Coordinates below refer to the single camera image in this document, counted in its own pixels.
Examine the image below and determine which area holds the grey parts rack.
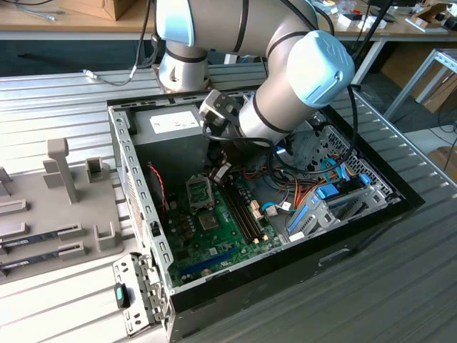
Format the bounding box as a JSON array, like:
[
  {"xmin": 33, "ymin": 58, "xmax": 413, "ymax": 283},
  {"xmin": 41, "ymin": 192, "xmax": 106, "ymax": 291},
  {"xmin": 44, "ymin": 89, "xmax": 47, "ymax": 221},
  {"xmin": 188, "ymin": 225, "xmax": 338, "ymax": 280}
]
[{"xmin": 0, "ymin": 138, "xmax": 126, "ymax": 287}]

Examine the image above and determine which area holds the black RAM slot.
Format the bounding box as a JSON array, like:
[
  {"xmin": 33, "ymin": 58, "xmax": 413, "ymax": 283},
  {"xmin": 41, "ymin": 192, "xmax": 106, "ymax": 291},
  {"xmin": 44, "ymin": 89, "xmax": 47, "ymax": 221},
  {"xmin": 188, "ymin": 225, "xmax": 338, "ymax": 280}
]
[
  {"xmin": 231, "ymin": 178, "xmax": 269, "ymax": 241},
  {"xmin": 228, "ymin": 182, "xmax": 264, "ymax": 242},
  {"xmin": 216, "ymin": 184, "xmax": 254, "ymax": 246},
  {"xmin": 221, "ymin": 182, "xmax": 260, "ymax": 245}
]

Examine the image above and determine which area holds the silver card retention bracket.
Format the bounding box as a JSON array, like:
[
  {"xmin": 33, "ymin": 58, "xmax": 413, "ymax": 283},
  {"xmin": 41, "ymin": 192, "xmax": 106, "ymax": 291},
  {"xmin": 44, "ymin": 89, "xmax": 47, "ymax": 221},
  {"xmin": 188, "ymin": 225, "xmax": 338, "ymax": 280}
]
[{"xmin": 111, "ymin": 251, "xmax": 171, "ymax": 339}]

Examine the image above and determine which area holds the blue flat wire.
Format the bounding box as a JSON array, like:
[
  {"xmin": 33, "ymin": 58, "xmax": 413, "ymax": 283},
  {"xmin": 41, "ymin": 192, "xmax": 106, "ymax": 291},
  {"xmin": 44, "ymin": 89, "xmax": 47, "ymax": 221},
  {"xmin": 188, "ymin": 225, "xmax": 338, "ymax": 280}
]
[{"xmin": 320, "ymin": 156, "xmax": 351, "ymax": 187}]

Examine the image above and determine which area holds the multicolour wire bundle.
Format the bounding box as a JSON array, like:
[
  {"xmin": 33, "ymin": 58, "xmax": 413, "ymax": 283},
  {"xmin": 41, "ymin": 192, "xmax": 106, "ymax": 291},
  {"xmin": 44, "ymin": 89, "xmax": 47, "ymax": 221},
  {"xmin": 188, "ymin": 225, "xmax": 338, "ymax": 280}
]
[{"xmin": 274, "ymin": 173, "xmax": 321, "ymax": 214}]

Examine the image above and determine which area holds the orange red wire bundle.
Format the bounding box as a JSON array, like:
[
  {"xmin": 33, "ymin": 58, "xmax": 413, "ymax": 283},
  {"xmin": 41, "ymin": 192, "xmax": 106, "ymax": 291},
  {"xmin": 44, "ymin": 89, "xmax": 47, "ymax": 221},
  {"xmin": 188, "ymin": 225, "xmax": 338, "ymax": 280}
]
[{"xmin": 242, "ymin": 162, "xmax": 283, "ymax": 182}]

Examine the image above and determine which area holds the flat cardboard sheet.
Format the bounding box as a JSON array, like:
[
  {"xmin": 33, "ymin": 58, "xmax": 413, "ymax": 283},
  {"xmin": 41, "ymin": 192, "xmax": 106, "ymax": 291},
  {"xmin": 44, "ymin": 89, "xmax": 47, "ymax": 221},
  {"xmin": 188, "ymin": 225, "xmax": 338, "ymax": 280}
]
[{"xmin": 427, "ymin": 145, "xmax": 457, "ymax": 169}]

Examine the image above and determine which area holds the black PC case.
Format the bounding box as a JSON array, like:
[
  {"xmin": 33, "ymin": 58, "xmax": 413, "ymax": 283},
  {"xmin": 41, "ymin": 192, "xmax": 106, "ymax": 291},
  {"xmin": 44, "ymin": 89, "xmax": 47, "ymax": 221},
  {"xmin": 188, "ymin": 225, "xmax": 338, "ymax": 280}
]
[{"xmin": 106, "ymin": 81, "xmax": 426, "ymax": 343}]

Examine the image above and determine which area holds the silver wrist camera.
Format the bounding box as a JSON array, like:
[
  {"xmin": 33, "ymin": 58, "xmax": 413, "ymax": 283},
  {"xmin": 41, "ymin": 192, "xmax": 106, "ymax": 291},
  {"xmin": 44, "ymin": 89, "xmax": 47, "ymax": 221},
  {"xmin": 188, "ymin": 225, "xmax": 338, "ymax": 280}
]
[{"xmin": 198, "ymin": 89, "xmax": 238, "ymax": 126}]

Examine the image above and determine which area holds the green motherboard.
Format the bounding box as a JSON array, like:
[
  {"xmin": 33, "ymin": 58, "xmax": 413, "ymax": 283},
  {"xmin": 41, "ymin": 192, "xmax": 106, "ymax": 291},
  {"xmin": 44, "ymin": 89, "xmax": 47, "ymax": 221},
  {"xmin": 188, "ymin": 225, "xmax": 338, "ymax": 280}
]
[{"xmin": 164, "ymin": 173, "xmax": 286, "ymax": 289}]

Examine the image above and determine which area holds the dark RAM stick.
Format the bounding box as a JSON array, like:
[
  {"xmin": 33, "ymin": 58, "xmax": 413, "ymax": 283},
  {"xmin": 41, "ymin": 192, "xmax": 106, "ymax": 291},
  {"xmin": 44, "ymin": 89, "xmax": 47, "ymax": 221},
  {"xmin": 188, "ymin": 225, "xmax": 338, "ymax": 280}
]
[
  {"xmin": 0, "ymin": 250, "xmax": 62, "ymax": 269},
  {"xmin": 0, "ymin": 230, "xmax": 61, "ymax": 249}
]

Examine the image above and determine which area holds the blue plastic rail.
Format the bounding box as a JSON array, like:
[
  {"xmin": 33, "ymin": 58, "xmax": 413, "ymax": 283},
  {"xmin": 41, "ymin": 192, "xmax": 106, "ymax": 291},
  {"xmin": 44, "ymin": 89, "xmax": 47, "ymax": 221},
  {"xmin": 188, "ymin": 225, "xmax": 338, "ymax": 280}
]
[{"xmin": 288, "ymin": 204, "xmax": 309, "ymax": 233}]

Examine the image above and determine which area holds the silver drive cage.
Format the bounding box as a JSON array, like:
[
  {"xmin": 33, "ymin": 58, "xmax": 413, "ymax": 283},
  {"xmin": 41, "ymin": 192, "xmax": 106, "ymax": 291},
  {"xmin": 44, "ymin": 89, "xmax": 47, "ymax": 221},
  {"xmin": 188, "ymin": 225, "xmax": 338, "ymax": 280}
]
[{"xmin": 285, "ymin": 117, "xmax": 324, "ymax": 174}]

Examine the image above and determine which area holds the silver CPU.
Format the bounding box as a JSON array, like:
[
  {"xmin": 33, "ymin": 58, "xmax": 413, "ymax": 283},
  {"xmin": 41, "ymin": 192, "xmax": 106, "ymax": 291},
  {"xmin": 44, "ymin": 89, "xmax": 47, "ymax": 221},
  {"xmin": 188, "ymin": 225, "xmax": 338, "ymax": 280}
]
[{"xmin": 198, "ymin": 213, "xmax": 221, "ymax": 232}]

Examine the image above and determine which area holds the blue disk carrier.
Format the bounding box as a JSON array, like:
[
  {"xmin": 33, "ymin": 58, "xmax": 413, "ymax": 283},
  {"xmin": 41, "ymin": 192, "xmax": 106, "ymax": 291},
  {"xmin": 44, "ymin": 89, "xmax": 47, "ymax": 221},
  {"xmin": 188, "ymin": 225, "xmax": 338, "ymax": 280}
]
[{"xmin": 314, "ymin": 184, "xmax": 346, "ymax": 202}]

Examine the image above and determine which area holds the silver disk bay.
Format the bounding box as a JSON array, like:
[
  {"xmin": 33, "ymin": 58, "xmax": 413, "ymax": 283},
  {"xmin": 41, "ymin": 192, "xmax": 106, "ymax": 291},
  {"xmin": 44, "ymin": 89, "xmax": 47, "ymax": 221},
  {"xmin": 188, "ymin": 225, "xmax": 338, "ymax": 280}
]
[{"xmin": 285, "ymin": 178, "xmax": 403, "ymax": 246}]

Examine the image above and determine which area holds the aluminium profile frame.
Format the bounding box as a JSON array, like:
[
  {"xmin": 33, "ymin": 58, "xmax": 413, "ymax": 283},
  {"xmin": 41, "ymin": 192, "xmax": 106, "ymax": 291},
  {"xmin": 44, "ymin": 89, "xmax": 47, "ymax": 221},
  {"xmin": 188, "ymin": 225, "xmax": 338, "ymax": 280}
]
[{"xmin": 383, "ymin": 48, "xmax": 457, "ymax": 122}]

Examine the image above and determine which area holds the wooden desk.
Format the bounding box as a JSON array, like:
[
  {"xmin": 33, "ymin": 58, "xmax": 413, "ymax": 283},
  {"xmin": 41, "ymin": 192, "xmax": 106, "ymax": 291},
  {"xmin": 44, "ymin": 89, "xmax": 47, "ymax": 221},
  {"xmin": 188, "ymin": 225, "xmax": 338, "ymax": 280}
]
[
  {"xmin": 313, "ymin": 0, "xmax": 457, "ymax": 86},
  {"xmin": 0, "ymin": 0, "xmax": 158, "ymax": 41}
]

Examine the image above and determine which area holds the large cardboard box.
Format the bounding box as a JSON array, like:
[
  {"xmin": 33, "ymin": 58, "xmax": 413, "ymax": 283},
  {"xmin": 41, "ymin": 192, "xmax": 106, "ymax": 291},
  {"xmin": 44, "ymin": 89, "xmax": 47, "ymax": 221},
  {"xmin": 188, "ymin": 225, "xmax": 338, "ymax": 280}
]
[{"xmin": 410, "ymin": 66, "xmax": 457, "ymax": 114}]

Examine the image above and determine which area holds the grey power supply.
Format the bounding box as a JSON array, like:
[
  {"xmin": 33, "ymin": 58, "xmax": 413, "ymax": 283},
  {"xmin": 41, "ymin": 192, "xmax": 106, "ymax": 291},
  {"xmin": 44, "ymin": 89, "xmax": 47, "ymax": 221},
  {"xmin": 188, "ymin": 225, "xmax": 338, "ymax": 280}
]
[{"xmin": 128, "ymin": 106, "xmax": 212, "ymax": 179}]

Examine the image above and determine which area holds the black stand pole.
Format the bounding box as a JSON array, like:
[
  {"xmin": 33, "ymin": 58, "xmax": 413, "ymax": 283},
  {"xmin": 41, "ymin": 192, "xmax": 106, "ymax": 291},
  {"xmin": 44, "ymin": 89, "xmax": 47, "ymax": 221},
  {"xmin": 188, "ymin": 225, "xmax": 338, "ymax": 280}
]
[{"xmin": 338, "ymin": 0, "xmax": 396, "ymax": 86}]

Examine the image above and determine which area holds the metal socket cover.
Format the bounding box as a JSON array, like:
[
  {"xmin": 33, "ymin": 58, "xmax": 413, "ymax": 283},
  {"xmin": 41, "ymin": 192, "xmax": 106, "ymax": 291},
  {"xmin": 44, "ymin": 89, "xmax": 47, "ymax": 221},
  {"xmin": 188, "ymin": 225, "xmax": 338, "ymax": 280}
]
[{"xmin": 184, "ymin": 174, "xmax": 216, "ymax": 212}]

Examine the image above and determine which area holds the white power supply label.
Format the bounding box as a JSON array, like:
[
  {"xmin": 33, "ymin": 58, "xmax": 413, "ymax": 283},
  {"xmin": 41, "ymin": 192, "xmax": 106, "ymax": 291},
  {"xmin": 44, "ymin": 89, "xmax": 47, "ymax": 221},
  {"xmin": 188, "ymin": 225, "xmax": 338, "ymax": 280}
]
[{"xmin": 149, "ymin": 109, "xmax": 201, "ymax": 135}]

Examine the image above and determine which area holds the blue expansion slot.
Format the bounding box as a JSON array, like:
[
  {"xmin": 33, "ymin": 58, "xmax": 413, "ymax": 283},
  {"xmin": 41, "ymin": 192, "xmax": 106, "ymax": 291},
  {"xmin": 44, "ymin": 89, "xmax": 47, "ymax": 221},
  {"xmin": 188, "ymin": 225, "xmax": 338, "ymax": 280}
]
[{"xmin": 178, "ymin": 246, "xmax": 238, "ymax": 278}]

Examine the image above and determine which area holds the black latch teal button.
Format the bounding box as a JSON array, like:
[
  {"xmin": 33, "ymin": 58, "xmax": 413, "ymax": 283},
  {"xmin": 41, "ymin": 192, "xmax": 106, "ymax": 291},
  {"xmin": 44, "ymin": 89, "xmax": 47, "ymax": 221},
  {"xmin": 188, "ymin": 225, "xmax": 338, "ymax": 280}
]
[{"xmin": 114, "ymin": 282, "xmax": 132, "ymax": 309}]

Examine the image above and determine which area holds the thin cable with plug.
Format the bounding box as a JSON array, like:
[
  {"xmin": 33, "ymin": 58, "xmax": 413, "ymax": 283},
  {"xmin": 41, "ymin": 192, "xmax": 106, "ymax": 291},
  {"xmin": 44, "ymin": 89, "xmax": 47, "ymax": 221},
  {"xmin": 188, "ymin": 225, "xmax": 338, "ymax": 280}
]
[{"xmin": 81, "ymin": 0, "xmax": 154, "ymax": 87}]

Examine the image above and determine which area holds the open cardboard box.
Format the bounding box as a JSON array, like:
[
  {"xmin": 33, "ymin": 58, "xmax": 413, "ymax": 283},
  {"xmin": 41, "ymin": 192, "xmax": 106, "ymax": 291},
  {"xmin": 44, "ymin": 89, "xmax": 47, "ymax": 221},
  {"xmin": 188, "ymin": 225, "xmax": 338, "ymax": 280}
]
[{"xmin": 410, "ymin": 2, "xmax": 451, "ymax": 35}]

